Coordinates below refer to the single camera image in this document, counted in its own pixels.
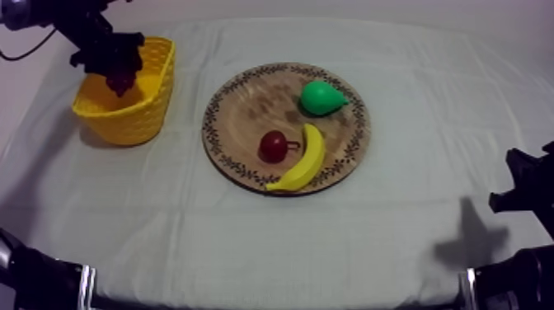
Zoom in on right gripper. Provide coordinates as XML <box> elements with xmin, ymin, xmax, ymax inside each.
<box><xmin>489</xmin><ymin>140</ymin><xmax>554</xmax><ymax>240</ymax></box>

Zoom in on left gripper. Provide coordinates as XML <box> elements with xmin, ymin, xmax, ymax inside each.
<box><xmin>69</xmin><ymin>31</ymin><xmax>147</xmax><ymax>86</ymax></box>

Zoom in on purple toy grapes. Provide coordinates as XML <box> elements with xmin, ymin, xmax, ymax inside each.
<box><xmin>105</xmin><ymin>68</ymin><xmax>140</xmax><ymax>98</ymax></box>

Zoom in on yellow plastic basket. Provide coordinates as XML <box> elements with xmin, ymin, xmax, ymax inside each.
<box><xmin>71</xmin><ymin>35</ymin><xmax>176</xmax><ymax>148</ymax></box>

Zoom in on round wooden board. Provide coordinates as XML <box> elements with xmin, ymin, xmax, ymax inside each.
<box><xmin>201</xmin><ymin>62</ymin><xmax>373</xmax><ymax>197</ymax></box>

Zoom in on silver metal bar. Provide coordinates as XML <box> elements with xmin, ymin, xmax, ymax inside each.
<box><xmin>77</xmin><ymin>265</ymin><xmax>97</xmax><ymax>310</ymax></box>
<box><xmin>458</xmin><ymin>268</ymin><xmax>477</xmax><ymax>310</ymax></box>

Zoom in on small red fruit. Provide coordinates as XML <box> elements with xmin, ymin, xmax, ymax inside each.
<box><xmin>257</xmin><ymin>129</ymin><xmax>302</xmax><ymax>165</ymax></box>

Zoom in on green toy pear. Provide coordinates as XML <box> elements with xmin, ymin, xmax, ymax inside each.
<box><xmin>299</xmin><ymin>80</ymin><xmax>350</xmax><ymax>117</ymax></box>

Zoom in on yellow toy banana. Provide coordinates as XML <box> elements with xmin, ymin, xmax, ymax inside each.
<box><xmin>265</xmin><ymin>123</ymin><xmax>327</xmax><ymax>193</ymax></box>

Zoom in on black cable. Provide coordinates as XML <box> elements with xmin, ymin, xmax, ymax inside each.
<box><xmin>0</xmin><ymin>26</ymin><xmax>59</xmax><ymax>62</ymax></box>

